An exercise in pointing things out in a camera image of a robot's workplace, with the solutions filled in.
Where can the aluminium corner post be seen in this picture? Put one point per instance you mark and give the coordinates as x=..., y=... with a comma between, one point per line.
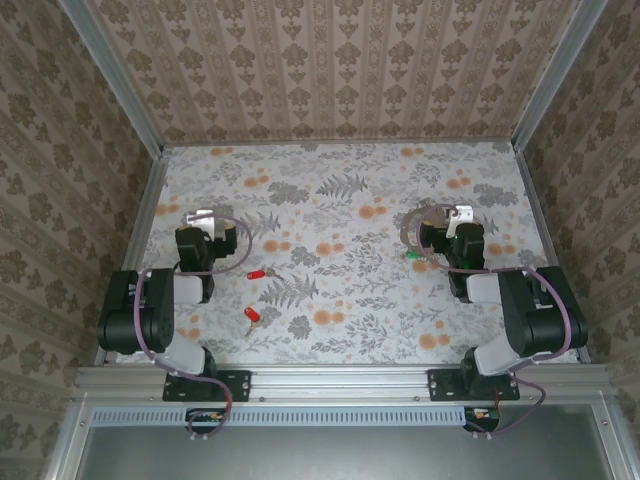
x=116, y=80
x=554, y=80

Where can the floral patterned table cover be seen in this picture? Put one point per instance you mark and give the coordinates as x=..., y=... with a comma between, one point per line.
x=320, y=345

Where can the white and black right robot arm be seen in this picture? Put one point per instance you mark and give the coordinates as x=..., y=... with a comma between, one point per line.
x=545, y=325

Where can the red capped key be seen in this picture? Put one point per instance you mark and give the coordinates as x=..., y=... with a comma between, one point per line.
x=251, y=315
x=256, y=274

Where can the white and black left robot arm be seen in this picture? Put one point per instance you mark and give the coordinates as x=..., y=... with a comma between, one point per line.
x=155, y=325

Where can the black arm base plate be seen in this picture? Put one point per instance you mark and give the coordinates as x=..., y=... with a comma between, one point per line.
x=445, y=386
x=235, y=386

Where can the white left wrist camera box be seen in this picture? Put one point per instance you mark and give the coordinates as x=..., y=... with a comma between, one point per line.
x=201, y=222

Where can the grey metal sheet panel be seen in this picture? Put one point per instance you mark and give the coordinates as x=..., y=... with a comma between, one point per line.
x=340, y=455

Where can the green capped key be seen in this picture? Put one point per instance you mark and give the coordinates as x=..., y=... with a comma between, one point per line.
x=412, y=255

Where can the aluminium side rail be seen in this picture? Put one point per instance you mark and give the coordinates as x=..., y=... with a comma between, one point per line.
x=538, y=210
x=147, y=210

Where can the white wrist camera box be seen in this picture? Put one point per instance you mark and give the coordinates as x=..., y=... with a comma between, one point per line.
x=201, y=222
x=461, y=212

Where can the black controller board box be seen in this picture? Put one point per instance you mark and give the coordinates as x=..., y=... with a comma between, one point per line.
x=482, y=419
x=205, y=420

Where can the wide aluminium extrusion beam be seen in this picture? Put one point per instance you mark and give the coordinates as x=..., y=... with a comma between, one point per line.
x=340, y=382

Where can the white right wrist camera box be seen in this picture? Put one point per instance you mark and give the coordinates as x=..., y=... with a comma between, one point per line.
x=461, y=212

